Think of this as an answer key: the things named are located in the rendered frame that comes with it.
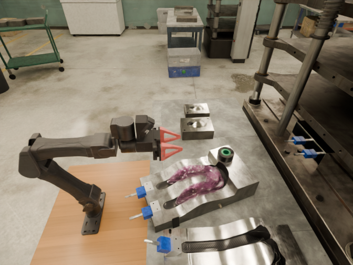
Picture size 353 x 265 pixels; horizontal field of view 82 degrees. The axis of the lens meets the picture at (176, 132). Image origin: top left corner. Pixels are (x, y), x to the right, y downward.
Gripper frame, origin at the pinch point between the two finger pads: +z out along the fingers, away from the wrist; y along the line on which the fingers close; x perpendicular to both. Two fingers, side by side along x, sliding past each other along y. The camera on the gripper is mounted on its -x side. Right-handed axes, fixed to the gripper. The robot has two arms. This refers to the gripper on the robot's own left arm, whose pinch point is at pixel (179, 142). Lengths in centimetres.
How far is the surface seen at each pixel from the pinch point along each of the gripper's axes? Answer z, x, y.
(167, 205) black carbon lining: -3.6, 34.2, -3.2
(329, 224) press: 67, 37, -16
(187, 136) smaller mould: 12, 36, 44
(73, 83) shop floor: -152, 126, 306
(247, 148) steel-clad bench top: 48, 37, 33
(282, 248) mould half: 37, 31, -25
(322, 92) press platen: 98, 11, 54
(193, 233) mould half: 5.1, 30.1, -17.8
